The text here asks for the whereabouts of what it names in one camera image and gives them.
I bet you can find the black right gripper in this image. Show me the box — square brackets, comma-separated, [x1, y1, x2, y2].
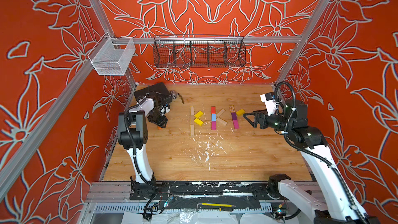
[245, 108, 295, 134]

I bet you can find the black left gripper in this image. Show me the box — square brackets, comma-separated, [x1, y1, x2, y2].
[147, 110, 167, 128]

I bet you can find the yellow block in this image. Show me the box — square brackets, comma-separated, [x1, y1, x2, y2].
[236, 109, 245, 116]
[194, 118, 204, 126]
[194, 111, 204, 118]

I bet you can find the magenta block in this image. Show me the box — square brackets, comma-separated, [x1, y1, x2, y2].
[211, 121, 217, 130]
[233, 120, 239, 129]

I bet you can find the pale wooden block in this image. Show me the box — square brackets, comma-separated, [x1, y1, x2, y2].
[216, 109, 225, 118]

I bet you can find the natural wooden block angled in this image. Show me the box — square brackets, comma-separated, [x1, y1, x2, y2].
[190, 125, 195, 136]

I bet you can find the magenta block front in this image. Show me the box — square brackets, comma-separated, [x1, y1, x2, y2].
[233, 120, 239, 129]

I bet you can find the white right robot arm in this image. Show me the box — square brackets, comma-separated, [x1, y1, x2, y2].
[243, 100, 379, 224]

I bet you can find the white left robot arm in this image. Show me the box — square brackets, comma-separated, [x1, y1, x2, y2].
[117, 94, 173, 189]

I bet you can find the black plastic tool case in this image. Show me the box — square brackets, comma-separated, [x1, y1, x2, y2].
[134, 83, 173, 115]

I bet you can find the metal ball valve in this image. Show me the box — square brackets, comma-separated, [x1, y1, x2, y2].
[170, 90, 184, 104]

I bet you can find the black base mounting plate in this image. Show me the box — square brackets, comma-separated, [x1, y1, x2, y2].
[130, 181, 284, 200]

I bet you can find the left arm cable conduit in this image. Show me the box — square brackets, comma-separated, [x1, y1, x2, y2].
[123, 104, 170, 190]

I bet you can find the black corrugated cable conduit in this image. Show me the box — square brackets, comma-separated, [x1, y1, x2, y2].
[274, 81, 371, 224]

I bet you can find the white wire basket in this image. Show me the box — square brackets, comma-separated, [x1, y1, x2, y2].
[88, 32, 136, 76]

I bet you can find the black wire basket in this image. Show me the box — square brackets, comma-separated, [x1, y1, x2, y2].
[153, 34, 247, 68]

